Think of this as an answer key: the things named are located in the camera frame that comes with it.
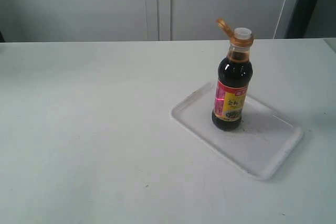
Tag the dark soy sauce bottle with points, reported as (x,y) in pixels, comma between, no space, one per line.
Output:
(234,74)

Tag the white rectangular foam tray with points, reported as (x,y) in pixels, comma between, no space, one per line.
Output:
(258,147)

